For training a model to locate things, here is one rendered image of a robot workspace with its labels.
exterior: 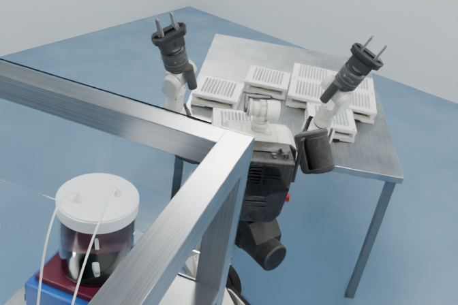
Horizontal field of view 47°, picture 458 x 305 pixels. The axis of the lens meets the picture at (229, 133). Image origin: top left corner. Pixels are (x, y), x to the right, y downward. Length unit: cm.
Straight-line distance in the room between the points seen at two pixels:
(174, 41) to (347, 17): 441
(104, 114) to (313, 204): 271
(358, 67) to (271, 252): 73
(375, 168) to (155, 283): 200
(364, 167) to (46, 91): 176
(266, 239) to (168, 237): 122
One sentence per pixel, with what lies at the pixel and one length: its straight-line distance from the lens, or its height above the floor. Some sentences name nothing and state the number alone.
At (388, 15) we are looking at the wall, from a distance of 592.
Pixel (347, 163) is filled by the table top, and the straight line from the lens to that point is 259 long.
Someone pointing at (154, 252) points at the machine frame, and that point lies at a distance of 76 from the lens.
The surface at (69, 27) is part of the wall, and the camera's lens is 578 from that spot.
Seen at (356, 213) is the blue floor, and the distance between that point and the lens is 373.
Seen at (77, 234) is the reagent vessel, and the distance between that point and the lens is 101.
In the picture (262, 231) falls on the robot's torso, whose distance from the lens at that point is 198.
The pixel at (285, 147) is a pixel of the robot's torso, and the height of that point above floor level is 122.
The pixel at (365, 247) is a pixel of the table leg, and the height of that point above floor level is 37.
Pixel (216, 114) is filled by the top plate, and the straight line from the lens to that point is 261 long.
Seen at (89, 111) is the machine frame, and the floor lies 158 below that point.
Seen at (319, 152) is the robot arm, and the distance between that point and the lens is 189.
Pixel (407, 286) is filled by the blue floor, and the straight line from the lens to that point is 334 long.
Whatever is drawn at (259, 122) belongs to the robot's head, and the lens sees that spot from 184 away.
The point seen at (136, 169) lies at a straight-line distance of 121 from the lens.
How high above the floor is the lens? 213
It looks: 30 degrees down
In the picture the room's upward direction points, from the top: 9 degrees clockwise
